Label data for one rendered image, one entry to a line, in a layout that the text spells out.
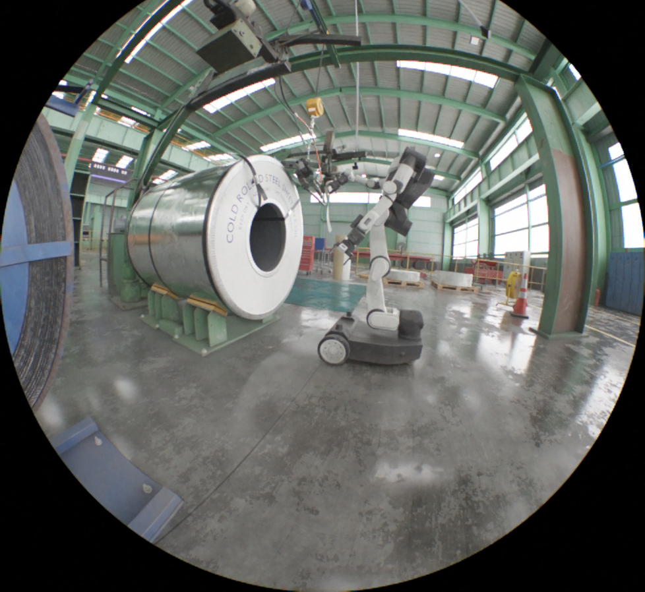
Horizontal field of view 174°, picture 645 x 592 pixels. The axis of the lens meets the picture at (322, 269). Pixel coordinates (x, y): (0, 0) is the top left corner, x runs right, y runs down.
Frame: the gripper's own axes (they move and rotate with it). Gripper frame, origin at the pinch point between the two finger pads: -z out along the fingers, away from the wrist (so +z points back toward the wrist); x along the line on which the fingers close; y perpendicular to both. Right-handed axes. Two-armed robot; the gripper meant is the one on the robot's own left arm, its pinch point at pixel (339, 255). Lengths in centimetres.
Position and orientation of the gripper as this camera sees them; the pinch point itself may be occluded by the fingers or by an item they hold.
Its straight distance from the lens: 125.1
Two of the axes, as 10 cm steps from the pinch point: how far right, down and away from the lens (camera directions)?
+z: 6.4, -7.4, -2.2
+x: -7.3, -6.7, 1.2
